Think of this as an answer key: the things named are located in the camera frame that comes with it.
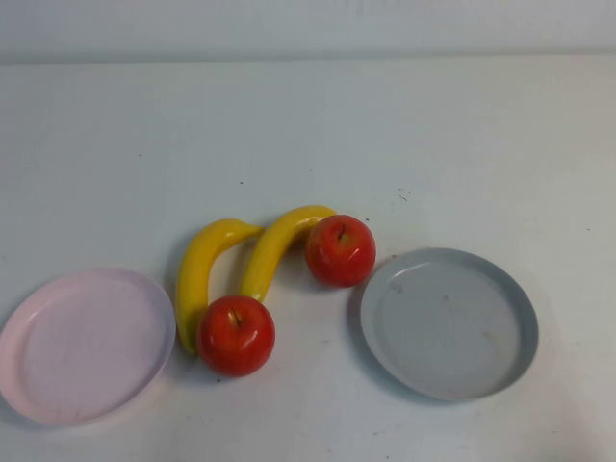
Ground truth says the yellow long banana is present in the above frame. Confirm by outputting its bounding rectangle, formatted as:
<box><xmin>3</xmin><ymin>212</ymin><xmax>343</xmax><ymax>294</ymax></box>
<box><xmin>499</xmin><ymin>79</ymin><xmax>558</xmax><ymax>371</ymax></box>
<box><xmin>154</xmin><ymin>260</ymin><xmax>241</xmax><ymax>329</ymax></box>
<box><xmin>239</xmin><ymin>205</ymin><xmax>338</xmax><ymax>304</ymax></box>

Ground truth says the yellow strongly curved banana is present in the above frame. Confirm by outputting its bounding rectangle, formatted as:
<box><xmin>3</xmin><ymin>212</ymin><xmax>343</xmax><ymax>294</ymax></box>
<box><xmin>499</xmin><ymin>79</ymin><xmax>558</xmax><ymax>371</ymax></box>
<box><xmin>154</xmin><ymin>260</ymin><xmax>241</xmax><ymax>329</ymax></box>
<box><xmin>175</xmin><ymin>218</ymin><xmax>266</xmax><ymax>356</ymax></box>

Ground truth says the red apple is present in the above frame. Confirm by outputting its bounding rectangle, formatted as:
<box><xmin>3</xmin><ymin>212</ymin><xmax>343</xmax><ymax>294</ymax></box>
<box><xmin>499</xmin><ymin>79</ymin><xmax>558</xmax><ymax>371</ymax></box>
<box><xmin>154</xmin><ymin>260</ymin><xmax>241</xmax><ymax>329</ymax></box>
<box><xmin>304</xmin><ymin>214</ymin><xmax>377</xmax><ymax>289</ymax></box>
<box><xmin>195</xmin><ymin>295</ymin><xmax>277</xmax><ymax>378</ymax></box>

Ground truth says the pink round plate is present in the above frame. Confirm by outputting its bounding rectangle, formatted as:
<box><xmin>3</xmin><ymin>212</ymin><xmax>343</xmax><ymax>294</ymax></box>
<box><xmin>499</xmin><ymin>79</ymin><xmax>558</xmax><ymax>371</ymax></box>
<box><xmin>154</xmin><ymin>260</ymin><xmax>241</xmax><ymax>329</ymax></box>
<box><xmin>0</xmin><ymin>267</ymin><xmax>177</xmax><ymax>425</ymax></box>

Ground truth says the blue-grey round plate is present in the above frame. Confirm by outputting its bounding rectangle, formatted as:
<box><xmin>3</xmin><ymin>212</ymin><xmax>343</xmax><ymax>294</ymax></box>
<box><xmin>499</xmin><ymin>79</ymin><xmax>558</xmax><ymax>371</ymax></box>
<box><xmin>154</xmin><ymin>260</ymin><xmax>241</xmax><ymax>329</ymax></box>
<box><xmin>359</xmin><ymin>246</ymin><xmax>540</xmax><ymax>402</ymax></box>

